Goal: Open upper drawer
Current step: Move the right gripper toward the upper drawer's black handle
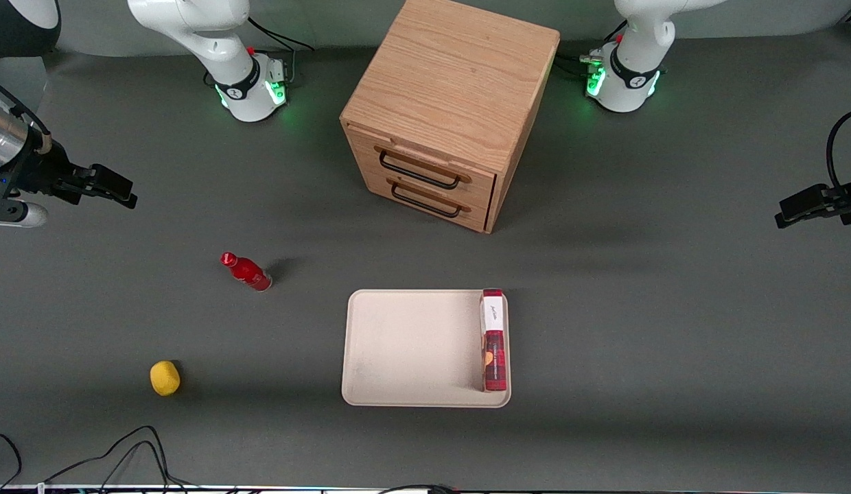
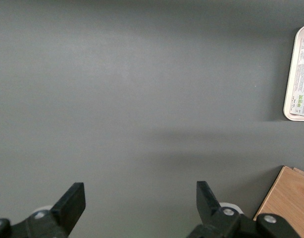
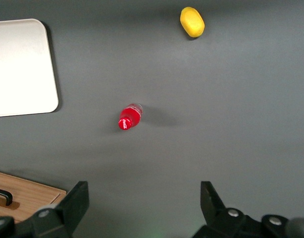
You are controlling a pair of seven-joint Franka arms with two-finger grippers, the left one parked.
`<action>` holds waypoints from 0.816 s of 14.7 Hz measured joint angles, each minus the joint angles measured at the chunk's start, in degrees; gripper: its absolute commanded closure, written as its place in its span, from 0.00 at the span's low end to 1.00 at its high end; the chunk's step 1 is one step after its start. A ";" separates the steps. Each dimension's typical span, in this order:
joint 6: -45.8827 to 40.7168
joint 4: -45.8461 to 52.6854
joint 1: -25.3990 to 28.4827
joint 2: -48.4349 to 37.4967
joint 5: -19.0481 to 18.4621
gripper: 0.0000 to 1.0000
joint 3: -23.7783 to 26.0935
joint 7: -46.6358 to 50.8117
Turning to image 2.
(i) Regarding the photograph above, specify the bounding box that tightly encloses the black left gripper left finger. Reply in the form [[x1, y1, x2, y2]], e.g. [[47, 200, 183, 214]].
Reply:
[[0, 182, 86, 238]]

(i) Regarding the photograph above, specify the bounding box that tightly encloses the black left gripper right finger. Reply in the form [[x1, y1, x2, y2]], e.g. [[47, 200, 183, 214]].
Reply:
[[186, 181, 299, 238]]

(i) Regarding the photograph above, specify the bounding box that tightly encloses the beige rectangular plastic tray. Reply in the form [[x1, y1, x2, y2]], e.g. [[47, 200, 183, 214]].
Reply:
[[283, 24, 304, 122]]

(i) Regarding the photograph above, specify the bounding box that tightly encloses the light wooden drawer cabinet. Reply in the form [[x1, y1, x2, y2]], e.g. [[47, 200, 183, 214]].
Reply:
[[253, 165, 304, 238]]

